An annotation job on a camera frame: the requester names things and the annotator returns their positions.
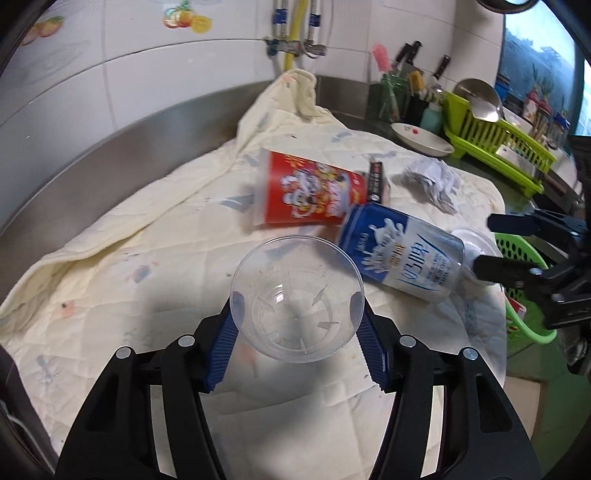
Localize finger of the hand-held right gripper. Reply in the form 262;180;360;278
472;253;555;284
487;210;578;237

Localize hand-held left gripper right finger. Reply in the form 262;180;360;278
348;293;541;480

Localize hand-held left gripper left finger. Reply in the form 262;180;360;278
55;295;245;480

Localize green plastic basket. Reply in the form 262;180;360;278
494;231;559;347

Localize clear plastic cup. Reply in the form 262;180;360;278
230;234;365;363

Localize white paper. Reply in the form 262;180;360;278
402;158;460;214

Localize blue and white can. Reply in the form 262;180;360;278
335;203;465;305

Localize small black box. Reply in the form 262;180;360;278
365;159;391;205

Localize red printed paper cup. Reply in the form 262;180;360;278
252;148;370;228

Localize steel cleaver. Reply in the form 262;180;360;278
499;143;568;191

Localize green dish rack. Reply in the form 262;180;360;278
442;90;559;195

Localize white floral plate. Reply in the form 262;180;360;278
390;122;455;157

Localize cream quilted printed blanket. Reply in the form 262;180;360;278
0;68;509;480

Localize teal bottle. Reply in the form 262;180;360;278
420;102;444;134

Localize steel bowl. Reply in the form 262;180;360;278
452;78;504;121

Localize metal pipe valves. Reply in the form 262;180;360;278
263;37;328;58

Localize yellow gas hose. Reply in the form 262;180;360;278
281;0;310;75

